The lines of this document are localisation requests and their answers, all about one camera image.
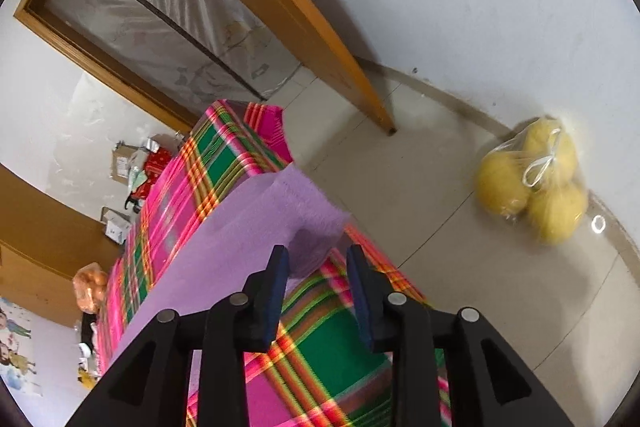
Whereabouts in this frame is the wooden wardrobe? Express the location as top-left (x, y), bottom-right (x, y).
top-left (0, 164), bottom-right (123, 328)

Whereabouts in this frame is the small white box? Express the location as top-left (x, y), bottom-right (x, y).
top-left (102, 207), bottom-right (133, 244)

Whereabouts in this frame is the purple knit sweater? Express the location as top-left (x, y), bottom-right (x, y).
top-left (111, 167), bottom-right (351, 427)

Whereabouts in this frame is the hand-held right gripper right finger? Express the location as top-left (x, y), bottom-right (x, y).
top-left (346, 244), bottom-right (576, 427)

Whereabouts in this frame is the red box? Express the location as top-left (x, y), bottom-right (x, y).
top-left (145, 147), bottom-right (176, 198)

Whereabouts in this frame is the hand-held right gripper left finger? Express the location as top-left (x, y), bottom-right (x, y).
top-left (65, 245), bottom-right (291, 427)

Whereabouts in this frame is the bag of pomelos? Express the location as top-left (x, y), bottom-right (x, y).
top-left (475, 117), bottom-right (591, 245)

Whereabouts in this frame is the wooden door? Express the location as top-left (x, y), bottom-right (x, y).
top-left (122, 0), bottom-right (398, 135)

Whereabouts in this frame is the cartoon wall sticker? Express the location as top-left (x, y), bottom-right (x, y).
top-left (0, 297), bottom-right (43, 398)

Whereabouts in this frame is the plastic-covered doorway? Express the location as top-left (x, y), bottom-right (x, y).
top-left (15, 0), bottom-right (306, 130)

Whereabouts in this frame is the bag of oranges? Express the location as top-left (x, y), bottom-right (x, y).
top-left (72, 262), bottom-right (108, 315)

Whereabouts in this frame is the brown cardboard box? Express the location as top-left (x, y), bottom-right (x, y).
top-left (111, 142), bottom-right (146, 185)

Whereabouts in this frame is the plaid bed sheet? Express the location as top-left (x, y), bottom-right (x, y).
top-left (95, 99), bottom-right (453, 427)

